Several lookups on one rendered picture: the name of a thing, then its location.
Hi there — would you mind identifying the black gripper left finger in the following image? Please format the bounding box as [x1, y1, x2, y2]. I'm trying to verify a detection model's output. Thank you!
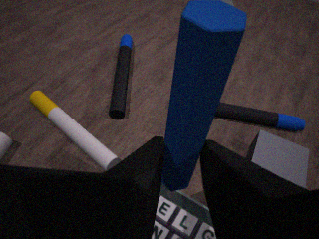
[0, 136, 164, 239]

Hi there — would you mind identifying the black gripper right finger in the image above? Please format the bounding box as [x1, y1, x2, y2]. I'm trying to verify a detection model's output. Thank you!
[200, 139, 319, 239]

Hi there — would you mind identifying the grey keyboard with white letter keys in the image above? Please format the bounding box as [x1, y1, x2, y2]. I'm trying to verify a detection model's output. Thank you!
[152, 183, 216, 239]

